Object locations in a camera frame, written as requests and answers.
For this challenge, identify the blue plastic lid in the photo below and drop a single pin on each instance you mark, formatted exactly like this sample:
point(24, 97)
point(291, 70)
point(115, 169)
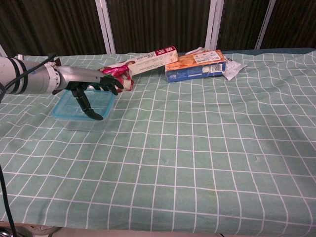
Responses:
point(64, 108)

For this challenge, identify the clear plastic container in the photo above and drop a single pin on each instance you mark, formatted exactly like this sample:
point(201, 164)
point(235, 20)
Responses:
point(81, 125)

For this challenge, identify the white crumpled snack packet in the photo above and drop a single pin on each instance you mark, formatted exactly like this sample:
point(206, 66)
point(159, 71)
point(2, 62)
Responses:
point(233, 67)

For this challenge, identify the green checked tablecloth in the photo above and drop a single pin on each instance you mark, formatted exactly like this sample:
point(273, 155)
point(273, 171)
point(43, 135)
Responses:
point(197, 148)

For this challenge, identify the long white cookie box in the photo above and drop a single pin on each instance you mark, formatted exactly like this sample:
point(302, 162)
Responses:
point(148, 64)

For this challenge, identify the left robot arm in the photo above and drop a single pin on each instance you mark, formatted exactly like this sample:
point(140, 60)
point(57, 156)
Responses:
point(29, 76)

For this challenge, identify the white partition frame post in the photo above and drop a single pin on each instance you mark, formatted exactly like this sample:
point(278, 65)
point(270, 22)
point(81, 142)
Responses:
point(105, 24)
point(265, 24)
point(213, 24)
point(2, 50)

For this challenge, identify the grey metal base part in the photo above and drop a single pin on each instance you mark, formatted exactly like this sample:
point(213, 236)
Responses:
point(32, 229)

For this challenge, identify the orange and blue cracker box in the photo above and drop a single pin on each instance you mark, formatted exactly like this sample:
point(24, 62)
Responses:
point(192, 71)

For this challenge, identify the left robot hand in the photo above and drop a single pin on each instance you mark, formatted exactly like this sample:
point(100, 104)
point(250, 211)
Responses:
point(76, 75)

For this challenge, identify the red drink pouch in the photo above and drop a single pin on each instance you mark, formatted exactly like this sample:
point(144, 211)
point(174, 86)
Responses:
point(127, 84)

